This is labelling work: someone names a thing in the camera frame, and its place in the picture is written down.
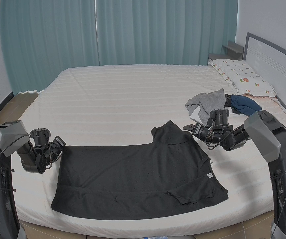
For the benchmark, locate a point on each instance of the pile of clothes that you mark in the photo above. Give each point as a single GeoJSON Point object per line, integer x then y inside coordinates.
{"type": "Point", "coordinates": [207, 102]}

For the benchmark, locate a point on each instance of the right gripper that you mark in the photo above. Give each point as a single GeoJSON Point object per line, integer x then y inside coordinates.
{"type": "Point", "coordinates": [200, 131]}

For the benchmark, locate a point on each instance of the blue-green curtain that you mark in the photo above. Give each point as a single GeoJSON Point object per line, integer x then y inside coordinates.
{"type": "Point", "coordinates": [48, 38]}
{"type": "Point", "coordinates": [165, 24]}

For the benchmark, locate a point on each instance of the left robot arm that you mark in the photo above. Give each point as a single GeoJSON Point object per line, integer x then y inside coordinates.
{"type": "Point", "coordinates": [11, 141]}

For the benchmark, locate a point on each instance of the bed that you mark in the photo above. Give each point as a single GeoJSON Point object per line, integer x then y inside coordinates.
{"type": "Point", "coordinates": [120, 96]}

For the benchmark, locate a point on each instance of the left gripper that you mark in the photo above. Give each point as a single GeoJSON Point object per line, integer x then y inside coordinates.
{"type": "Point", "coordinates": [57, 147]}

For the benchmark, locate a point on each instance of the white printed pillow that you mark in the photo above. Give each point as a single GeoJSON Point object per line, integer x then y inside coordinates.
{"type": "Point", "coordinates": [244, 77]}

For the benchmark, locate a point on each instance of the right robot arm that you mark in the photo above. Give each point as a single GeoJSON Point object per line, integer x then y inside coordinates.
{"type": "Point", "coordinates": [264, 133]}

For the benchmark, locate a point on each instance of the black T-shirt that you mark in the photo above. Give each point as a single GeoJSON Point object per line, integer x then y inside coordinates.
{"type": "Point", "coordinates": [133, 173]}

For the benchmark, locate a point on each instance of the grey bedside table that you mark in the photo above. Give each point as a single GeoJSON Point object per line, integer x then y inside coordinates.
{"type": "Point", "coordinates": [228, 50]}

